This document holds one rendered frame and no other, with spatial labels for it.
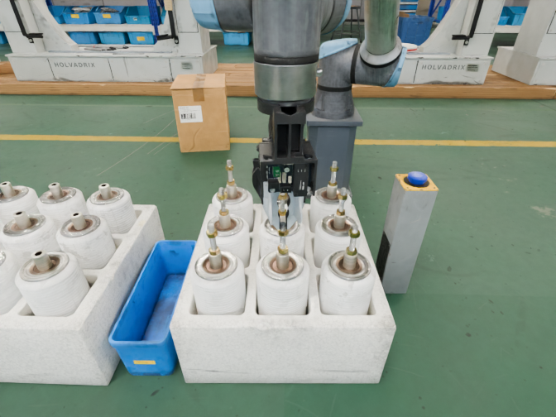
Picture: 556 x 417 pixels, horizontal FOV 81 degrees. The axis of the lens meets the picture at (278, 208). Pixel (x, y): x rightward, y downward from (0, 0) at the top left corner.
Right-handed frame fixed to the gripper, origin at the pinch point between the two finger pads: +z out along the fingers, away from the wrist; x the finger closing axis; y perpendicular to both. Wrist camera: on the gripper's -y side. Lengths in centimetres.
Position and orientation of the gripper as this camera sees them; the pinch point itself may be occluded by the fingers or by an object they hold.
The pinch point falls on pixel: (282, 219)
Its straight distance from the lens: 53.3
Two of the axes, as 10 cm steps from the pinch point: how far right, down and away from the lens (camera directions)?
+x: 10.0, -0.4, 0.7
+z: 0.0, 8.3, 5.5
